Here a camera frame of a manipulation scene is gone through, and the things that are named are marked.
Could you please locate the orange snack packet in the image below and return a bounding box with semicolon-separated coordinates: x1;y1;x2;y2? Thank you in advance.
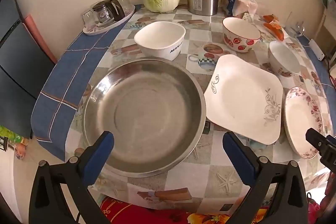
264;22;285;41
263;15;280;24

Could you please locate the pink board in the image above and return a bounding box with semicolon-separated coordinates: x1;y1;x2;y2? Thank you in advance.
22;14;57;64

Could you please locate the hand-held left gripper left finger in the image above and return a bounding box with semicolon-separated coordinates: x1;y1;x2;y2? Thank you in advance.
29;131;114;224

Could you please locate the patterned plastic table cover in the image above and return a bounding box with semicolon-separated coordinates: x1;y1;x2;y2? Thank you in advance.
64;5;334;214

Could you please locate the dark cabinet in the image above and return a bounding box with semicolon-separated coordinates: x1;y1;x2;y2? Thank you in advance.
0;0;55;139

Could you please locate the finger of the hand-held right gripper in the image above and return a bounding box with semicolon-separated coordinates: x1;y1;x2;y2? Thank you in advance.
306;128;336;169

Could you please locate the small white bowl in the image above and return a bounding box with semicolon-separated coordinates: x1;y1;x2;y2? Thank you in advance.
268;41;301;77

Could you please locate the clear glass mug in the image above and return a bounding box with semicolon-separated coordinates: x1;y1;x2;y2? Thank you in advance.
285;12;305;37

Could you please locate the strawberry print bowl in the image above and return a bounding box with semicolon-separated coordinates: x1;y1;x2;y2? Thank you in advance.
223;17;261;53

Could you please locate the glass teapot with dark handle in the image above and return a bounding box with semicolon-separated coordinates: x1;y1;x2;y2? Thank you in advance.
92;0;125;28

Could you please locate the white square plate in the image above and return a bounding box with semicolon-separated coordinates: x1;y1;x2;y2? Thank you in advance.
204;54;284;145

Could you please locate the floral rim round plate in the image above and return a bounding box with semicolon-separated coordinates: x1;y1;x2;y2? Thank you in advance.
283;87;324;160

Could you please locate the clear drinking glass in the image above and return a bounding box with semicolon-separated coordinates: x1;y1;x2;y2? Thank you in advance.
115;0;132;10
82;9;96;28

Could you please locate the large stainless steel basin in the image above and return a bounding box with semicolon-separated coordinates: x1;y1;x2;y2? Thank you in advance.
81;58;206;178

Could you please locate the blue checked tablecloth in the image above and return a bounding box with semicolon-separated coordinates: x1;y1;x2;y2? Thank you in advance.
31;5;336;161

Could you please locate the glass jar on saucer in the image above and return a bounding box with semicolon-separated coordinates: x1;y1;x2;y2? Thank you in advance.
83;5;135;35

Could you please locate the green plastic bag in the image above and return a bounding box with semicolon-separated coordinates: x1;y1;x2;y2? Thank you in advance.
0;126;29;159

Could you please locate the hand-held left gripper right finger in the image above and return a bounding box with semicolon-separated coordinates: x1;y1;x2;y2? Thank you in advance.
223;132;309;224

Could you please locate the red floral cloth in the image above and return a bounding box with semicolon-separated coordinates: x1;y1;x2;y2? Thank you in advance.
98;196;269;224

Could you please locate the white square bowl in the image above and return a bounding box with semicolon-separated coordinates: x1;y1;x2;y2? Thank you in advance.
134;21;186;61

